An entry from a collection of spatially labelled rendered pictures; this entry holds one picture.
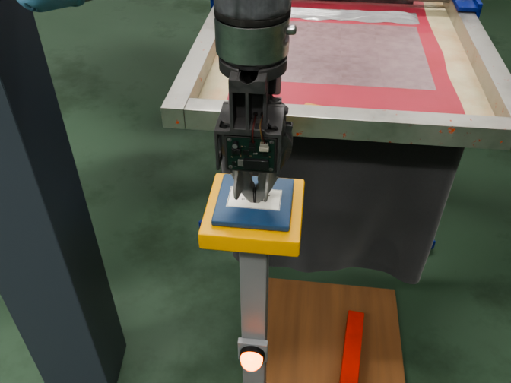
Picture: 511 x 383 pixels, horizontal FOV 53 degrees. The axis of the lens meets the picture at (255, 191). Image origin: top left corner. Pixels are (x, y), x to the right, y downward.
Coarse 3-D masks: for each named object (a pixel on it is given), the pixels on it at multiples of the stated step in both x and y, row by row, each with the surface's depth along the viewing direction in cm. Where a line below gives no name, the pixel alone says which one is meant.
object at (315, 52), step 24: (312, 0) 128; (312, 24) 116; (336, 24) 116; (312, 48) 106; (336, 48) 106; (288, 72) 98; (312, 72) 98; (336, 72) 98; (288, 96) 91; (312, 96) 91; (336, 96) 91
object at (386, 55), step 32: (352, 32) 113; (384, 32) 113; (416, 32) 113; (352, 64) 100; (384, 64) 100; (416, 64) 100; (352, 96) 91; (384, 96) 91; (416, 96) 91; (448, 96) 91
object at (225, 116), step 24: (240, 72) 51; (264, 72) 50; (240, 96) 53; (264, 96) 51; (240, 120) 54; (264, 120) 53; (216, 144) 54; (240, 144) 54; (264, 144) 53; (240, 168) 56; (264, 168) 55
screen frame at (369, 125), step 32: (480, 32) 104; (192, 64) 93; (480, 64) 95; (192, 96) 86; (192, 128) 82; (320, 128) 80; (352, 128) 79; (384, 128) 78; (416, 128) 78; (448, 128) 77; (480, 128) 76
